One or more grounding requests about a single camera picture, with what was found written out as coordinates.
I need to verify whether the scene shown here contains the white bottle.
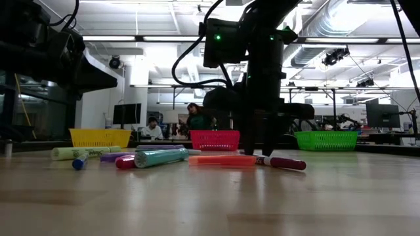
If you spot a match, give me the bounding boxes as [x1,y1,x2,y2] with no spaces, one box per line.
[3,138,13,158]

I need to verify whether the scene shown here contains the person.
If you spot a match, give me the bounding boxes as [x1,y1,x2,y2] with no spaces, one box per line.
[141,116,164,140]
[185,102,214,131]

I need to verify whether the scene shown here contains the purple highlighter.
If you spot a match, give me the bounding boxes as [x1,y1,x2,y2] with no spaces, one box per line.
[99,151,137,163]
[135,144,186,152]

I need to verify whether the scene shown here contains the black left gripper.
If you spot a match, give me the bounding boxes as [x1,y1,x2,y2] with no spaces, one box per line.
[32,19,118,101]

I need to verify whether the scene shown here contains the black workstation frame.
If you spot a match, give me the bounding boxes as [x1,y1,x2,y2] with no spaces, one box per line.
[170,83,339,132]

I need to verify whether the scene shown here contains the yellow plastic basket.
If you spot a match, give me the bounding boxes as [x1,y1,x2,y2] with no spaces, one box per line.
[68,128,132,148]

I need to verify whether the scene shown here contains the maroon capped white marker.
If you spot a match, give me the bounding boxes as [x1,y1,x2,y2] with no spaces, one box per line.
[236,149,307,171]

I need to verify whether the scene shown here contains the green plastic basket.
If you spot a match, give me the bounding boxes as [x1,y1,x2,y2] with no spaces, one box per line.
[294,130,359,152]

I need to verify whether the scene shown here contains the orange highlighter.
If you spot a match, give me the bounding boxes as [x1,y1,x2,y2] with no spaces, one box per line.
[188,154,257,167]

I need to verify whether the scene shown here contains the red plastic basket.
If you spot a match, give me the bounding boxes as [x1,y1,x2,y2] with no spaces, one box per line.
[189,129,242,151]

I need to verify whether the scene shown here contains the teal highlighter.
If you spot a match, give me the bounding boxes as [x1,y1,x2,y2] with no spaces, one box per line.
[133,147,190,169]

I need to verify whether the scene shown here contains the black right camera cable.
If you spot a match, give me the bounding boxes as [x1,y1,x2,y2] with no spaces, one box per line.
[171,0,234,89]

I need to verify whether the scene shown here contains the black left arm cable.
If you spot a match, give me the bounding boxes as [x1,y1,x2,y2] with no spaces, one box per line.
[48,0,80,31]

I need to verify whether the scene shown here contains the black monitor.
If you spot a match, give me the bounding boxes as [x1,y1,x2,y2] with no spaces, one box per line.
[365,103,402,129]
[112,102,142,130]

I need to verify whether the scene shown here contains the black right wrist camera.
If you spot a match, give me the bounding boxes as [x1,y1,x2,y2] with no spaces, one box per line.
[202,85,244,114]

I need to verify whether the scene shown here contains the yellow pole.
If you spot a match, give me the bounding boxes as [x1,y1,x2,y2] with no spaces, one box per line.
[13,73,37,140]

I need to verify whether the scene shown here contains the thin blue marker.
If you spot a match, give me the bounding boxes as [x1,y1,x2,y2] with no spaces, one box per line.
[71,153,89,171]

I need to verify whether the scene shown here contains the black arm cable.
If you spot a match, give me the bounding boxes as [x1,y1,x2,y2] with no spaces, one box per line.
[388,0,420,103]
[48,0,80,31]

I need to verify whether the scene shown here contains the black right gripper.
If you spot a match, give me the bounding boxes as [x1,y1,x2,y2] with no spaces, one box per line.
[242,98,315,157]

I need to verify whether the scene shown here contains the black ceiling spotlight cluster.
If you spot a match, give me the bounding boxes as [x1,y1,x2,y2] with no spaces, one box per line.
[322,47,350,67]

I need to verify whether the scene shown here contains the black ceiling camera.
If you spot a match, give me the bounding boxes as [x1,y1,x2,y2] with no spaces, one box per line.
[108,55,122,70]

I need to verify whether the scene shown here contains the magenta capped marker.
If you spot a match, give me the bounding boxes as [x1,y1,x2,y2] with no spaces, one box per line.
[114,154,137,170]

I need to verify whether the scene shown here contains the lit overhead frame crossbar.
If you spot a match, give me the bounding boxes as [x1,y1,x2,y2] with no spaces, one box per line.
[80,33,420,45]

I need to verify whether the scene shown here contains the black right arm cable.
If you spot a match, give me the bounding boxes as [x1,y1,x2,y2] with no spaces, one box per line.
[388,0,420,103]

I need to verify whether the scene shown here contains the pale green highlighter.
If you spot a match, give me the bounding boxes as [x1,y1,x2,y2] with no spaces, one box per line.
[50,146,122,161]

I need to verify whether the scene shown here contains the black table frame rail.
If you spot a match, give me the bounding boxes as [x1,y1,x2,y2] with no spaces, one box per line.
[0,139,420,155]

